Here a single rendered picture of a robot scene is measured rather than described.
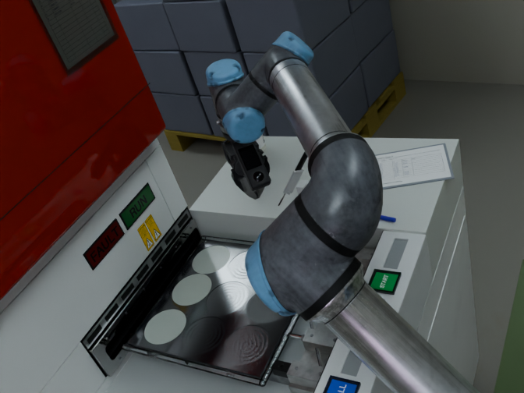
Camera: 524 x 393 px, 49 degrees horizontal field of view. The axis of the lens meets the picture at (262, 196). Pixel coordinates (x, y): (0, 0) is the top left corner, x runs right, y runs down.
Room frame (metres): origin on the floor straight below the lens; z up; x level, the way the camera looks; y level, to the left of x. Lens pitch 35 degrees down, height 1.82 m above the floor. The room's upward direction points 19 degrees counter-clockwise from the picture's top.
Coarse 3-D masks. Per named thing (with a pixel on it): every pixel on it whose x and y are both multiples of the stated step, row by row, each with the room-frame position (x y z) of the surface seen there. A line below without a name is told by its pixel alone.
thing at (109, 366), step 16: (192, 224) 1.25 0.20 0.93; (176, 240) 1.19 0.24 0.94; (160, 256) 1.15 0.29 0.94; (160, 272) 1.12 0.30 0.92; (176, 272) 1.16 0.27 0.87; (144, 288) 1.07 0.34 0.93; (128, 304) 1.02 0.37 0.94; (112, 320) 0.98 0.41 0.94; (112, 336) 0.96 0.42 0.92; (128, 336) 0.99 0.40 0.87; (96, 352) 0.92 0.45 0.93; (112, 368) 0.93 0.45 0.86
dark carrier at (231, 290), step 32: (192, 256) 1.16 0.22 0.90; (224, 288) 1.01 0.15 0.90; (192, 320) 0.94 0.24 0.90; (224, 320) 0.91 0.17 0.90; (256, 320) 0.88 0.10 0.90; (288, 320) 0.85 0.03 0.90; (160, 352) 0.89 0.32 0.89; (192, 352) 0.85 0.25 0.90; (224, 352) 0.82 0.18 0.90; (256, 352) 0.80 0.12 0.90
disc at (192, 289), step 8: (184, 280) 1.08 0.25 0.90; (192, 280) 1.07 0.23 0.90; (200, 280) 1.06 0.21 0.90; (208, 280) 1.05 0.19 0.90; (176, 288) 1.07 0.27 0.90; (184, 288) 1.06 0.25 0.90; (192, 288) 1.05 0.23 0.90; (200, 288) 1.04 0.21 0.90; (208, 288) 1.03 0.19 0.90; (176, 296) 1.04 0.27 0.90; (184, 296) 1.03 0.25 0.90; (192, 296) 1.02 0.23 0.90; (200, 296) 1.01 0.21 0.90; (184, 304) 1.00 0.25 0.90; (192, 304) 0.99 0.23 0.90
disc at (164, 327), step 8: (168, 312) 1.00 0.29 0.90; (176, 312) 0.99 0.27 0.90; (152, 320) 0.99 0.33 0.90; (160, 320) 0.98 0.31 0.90; (168, 320) 0.97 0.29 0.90; (176, 320) 0.96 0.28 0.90; (184, 320) 0.95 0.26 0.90; (152, 328) 0.96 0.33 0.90; (160, 328) 0.95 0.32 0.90; (168, 328) 0.94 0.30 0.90; (176, 328) 0.94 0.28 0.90; (152, 336) 0.94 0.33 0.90; (160, 336) 0.93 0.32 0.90; (168, 336) 0.92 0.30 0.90; (176, 336) 0.91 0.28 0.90; (160, 344) 0.91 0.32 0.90
